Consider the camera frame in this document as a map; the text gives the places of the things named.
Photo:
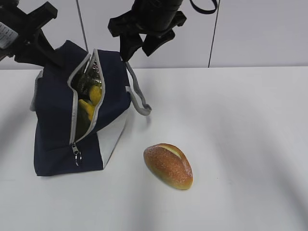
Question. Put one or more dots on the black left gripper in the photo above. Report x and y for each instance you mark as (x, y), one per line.
(22, 38)

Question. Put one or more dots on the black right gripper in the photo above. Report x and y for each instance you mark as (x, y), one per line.
(155, 18)

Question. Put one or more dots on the yellow banana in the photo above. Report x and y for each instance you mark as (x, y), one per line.
(95, 94)

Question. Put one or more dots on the navy blue lunch bag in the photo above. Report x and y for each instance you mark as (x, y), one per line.
(65, 140)

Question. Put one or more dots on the brown bread roll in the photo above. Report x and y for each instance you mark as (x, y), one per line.
(170, 165)

